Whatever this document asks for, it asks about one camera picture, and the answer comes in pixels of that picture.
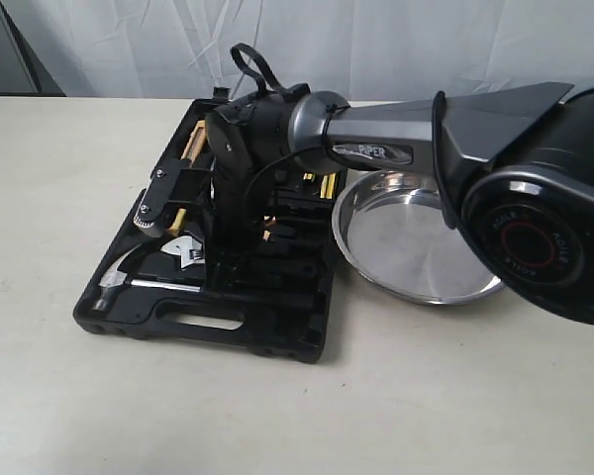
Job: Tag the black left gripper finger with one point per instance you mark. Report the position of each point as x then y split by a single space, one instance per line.
149 217

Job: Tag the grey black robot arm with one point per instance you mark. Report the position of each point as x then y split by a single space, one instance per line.
514 169

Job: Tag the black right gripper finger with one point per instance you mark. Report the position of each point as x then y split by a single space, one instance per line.
240 199

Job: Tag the round stainless steel tray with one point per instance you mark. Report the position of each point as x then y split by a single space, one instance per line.
389 227

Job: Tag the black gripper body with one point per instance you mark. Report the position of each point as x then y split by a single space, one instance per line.
248 132

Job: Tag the silver adjustable wrench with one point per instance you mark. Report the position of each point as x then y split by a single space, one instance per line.
189 250

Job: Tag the white backdrop cloth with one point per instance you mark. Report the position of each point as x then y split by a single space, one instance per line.
364 50

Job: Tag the yellow handled tool in lid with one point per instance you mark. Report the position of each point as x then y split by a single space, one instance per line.
194 147

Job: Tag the black plastic tool case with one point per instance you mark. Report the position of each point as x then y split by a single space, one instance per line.
280 301

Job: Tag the claw hammer black handle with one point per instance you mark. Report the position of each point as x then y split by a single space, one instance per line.
114 280

